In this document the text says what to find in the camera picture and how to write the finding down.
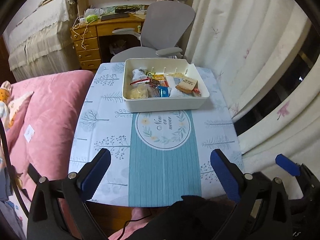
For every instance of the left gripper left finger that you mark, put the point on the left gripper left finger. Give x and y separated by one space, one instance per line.
46 219

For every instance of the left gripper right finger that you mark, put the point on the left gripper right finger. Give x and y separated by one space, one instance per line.
261 205

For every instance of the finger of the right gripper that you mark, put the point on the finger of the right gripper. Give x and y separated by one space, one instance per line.
288 165

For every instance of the tan wafer cracker pack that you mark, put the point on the tan wafer cracker pack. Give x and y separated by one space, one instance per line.
187 85

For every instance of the clear bag pale puffs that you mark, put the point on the clear bag pale puffs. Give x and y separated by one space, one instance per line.
139 92

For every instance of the round rice cake bag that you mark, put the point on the round rice cake bag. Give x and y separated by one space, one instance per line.
177 75

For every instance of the blue snowflake candy wrapper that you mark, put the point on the blue snowflake candy wrapper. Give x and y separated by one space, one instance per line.
163 91

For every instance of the white red snack packet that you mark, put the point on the white red snack packet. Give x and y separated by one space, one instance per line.
138 76

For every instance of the green snack packet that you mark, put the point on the green snack packet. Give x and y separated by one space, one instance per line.
150 74

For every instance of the orange snack packet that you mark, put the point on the orange snack packet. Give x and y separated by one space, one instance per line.
159 77

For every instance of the nut bar clear packet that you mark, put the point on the nut bar clear packet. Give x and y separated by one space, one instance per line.
173 81

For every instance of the dark red snack packet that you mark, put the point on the dark red snack packet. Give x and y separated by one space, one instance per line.
154 83

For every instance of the pink quilt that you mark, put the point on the pink quilt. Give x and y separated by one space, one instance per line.
44 126

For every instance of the tree pattern tablecloth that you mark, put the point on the tree pattern tablecloth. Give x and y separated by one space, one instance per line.
158 157

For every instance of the cartoon print blanket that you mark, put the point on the cartoon print blanket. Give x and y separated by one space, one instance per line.
12 117

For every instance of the cream floral curtain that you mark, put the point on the cream floral curtain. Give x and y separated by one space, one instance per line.
249 44

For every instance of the white plastic storage bin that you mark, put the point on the white plastic storage bin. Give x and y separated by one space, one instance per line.
154 103

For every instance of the lace covered cabinet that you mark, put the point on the lace covered cabinet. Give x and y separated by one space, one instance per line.
41 44

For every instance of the wooden desk with drawers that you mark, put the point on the wooden desk with drawers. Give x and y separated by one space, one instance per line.
89 40

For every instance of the grey office chair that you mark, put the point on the grey office chair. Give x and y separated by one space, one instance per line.
164 25

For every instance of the green tissue box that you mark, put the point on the green tissue box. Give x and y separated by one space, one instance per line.
91 18

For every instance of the black keyboard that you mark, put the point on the black keyboard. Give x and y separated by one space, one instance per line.
114 16

